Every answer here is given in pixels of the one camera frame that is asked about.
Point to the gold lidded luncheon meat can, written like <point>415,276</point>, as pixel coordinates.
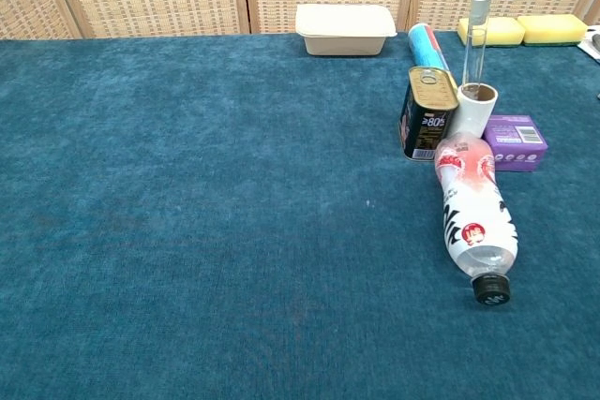
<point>431,91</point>

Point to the white red plastic bottle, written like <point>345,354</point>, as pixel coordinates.
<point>478,212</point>

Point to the white paper roll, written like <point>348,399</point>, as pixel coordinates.
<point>471,114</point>

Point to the yellow sponge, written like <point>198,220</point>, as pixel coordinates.
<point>553,27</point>
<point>504,31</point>

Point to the blue table cloth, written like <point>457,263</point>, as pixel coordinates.
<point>187,208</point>

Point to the glass test tube white cap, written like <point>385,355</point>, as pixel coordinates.
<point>480,6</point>

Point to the small purple box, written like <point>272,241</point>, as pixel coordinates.
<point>515,142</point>

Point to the beige lidded food container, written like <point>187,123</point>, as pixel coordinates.
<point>344,27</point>

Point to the blue cling wrap roll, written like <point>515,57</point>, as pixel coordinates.
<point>424,51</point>

